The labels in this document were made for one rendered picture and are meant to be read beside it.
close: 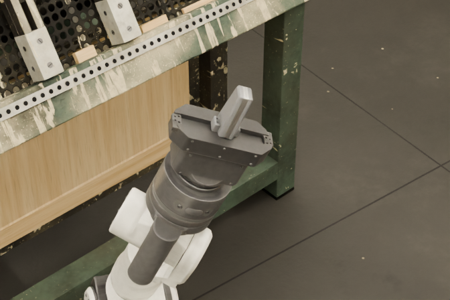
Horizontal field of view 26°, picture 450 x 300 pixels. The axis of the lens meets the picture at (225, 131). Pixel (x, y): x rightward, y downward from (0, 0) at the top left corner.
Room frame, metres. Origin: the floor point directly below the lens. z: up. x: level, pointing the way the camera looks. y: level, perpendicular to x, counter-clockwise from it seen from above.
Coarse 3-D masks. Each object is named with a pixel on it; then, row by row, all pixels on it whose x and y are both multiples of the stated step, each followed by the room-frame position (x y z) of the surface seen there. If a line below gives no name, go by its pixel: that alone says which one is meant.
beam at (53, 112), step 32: (224, 0) 2.44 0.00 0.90; (256, 0) 2.50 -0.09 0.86; (288, 0) 2.55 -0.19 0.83; (160, 32) 2.27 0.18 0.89; (192, 32) 2.32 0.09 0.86; (224, 32) 2.38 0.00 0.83; (128, 64) 2.17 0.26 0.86; (160, 64) 2.22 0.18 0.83; (64, 96) 2.03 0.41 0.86; (96, 96) 2.07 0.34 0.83; (0, 128) 1.90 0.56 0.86; (32, 128) 1.93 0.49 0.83
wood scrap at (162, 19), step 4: (160, 16) 2.34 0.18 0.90; (164, 16) 2.35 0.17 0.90; (152, 20) 2.32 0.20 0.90; (156, 20) 2.33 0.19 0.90; (160, 20) 2.33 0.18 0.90; (164, 20) 2.34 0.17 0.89; (144, 24) 2.30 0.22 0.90; (148, 24) 2.31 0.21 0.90; (152, 24) 2.31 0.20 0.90; (156, 24) 2.32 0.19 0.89; (160, 24) 2.33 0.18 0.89; (140, 28) 2.29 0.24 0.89; (144, 28) 2.29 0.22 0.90; (148, 28) 2.30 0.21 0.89; (152, 28) 2.31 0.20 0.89; (144, 32) 2.29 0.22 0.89
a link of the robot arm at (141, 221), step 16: (128, 208) 0.89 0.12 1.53; (144, 208) 0.89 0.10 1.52; (160, 208) 0.86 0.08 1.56; (112, 224) 0.88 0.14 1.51; (128, 224) 0.88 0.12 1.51; (144, 224) 0.87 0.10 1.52; (160, 224) 0.84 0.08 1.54; (176, 224) 0.85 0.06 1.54; (192, 224) 0.85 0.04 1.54; (208, 224) 0.87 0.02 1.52; (128, 240) 0.88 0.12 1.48; (144, 240) 0.84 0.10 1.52; (160, 240) 0.82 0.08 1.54; (176, 240) 0.83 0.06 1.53; (144, 256) 0.83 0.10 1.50; (160, 256) 0.83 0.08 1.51; (176, 256) 0.85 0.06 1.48; (128, 272) 0.84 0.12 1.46; (144, 272) 0.83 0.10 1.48
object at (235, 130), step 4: (248, 88) 0.88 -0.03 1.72; (248, 92) 0.87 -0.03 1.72; (248, 96) 0.87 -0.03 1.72; (248, 100) 0.86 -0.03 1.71; (252, 100) 0.87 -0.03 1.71; (244, 104) 0.86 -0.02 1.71; (248, 104) 0.86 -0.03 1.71; (244, 108) 0.86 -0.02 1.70; (248, 108) 0.87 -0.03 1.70; (240, 112) 0.86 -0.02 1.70; (244, 112) 0.86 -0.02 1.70; (240, 116) 0.86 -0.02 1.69; (244, 116) 0.86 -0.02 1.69; (236, 120) 0.86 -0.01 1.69; (240, 120) 0.86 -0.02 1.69; (236, 124) 0.86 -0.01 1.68; (240, 124) 0.86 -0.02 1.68; (232, 128) 0.86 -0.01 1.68; (236, 128) 0.86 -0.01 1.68; (232, 132) 0.86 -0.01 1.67; (236, 132) 0.87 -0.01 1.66; (228, 136) 0.86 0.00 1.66; (232, 136) 0.86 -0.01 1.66; (236, 136) 0.87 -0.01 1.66
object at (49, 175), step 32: (128, 96) 2.42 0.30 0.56; (160, 96) 2.51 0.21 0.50; (64, 128) 2.26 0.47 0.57; (96, 128) 2.34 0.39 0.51; (128, 128) 2.41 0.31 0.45; (160, 128) 2.50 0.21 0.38; (0, 160) 2.11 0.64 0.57; (32, 160) 2.18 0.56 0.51; (64, 160) 2.25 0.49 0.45; (96, 160) 2.33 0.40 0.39; (128, 160) 2.41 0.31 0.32; (0, 192) 2.10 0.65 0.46; (32, 192) 2.17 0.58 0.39; (64, 192) 2.24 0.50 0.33; (96, 192) 2.32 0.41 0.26; (0, 224) 2.09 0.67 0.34; (32, 224) 2.15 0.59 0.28
